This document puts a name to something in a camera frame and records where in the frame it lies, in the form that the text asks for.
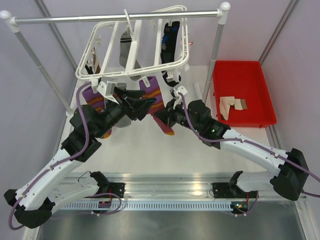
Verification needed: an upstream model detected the purple striped sock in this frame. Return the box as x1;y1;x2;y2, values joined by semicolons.
81;84;113;140
139;76;176;137

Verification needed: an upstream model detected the brown and beige back sock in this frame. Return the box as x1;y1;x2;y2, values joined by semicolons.
92;47;101;74

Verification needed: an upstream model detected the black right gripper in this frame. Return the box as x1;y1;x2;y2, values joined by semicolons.
154;98;202;134

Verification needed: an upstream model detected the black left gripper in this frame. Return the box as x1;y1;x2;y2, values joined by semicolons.
93;86;157;138

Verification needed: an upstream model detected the silver and white clothes rack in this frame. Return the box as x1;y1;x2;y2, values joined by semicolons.
0;1;231;145

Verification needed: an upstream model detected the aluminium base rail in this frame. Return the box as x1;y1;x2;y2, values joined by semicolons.
47;171;294;206

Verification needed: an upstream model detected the red plastic bin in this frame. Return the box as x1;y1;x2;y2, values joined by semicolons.
212;60;277;128

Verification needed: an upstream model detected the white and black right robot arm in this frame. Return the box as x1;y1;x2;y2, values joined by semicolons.
155;100;309;201

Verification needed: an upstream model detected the white slotted cable duct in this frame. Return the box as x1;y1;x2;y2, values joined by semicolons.
62;200;232;212

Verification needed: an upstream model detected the grey sock back row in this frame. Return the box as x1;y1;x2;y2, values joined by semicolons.
119;27;142;81

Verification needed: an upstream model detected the white plastic clip hanger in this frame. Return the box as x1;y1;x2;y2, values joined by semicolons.
75;5;189;81

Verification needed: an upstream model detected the black sock back left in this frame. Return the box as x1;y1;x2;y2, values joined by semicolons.
85;59;94;75

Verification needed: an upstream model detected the grey sock with black stripes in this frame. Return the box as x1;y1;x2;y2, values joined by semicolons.
114;82;132;128

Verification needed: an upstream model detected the black and blue patterned sock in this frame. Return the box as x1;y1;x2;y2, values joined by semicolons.
159;21;183;87

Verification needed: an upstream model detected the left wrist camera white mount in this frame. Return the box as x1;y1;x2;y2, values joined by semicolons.
97;78;119;104

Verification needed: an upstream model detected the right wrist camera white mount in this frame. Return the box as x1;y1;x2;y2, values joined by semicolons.
170;86;188;109

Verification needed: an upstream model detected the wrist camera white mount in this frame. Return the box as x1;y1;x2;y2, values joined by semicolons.
97;78;119;104
170;86;188;109

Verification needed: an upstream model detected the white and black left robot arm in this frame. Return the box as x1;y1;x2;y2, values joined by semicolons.
4;88;156;229

